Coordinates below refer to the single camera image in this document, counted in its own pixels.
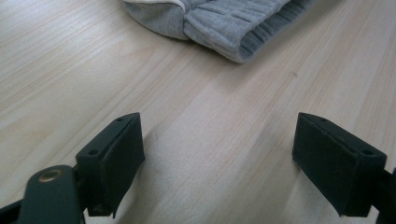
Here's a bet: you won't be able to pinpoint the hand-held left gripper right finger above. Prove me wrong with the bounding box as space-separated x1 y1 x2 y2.
291 111 389 218

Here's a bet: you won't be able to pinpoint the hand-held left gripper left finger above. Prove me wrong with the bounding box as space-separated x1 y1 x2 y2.
75 112 147 219

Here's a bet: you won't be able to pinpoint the grey shorts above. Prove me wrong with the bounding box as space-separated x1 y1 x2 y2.
120 0 316 65

